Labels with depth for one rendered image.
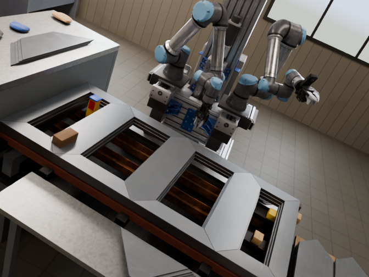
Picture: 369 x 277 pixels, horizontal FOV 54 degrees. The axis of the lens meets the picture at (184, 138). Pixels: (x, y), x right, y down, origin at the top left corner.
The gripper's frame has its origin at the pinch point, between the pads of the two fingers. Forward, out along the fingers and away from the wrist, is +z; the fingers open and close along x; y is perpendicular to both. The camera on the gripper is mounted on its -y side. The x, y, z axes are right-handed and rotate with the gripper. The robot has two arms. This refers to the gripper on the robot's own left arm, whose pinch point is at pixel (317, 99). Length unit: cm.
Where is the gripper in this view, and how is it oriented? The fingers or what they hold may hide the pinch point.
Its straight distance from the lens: 206.7
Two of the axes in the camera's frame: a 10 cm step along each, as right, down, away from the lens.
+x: -9.7, -1.0, -2.4
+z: 1.4, 5.8, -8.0
